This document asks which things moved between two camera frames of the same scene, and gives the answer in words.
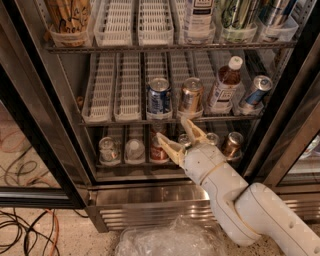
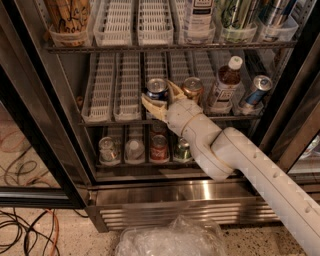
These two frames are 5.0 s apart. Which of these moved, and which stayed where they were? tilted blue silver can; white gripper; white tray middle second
Moved: white gripper
Stayed: white tray middle second; tilted blue silver can
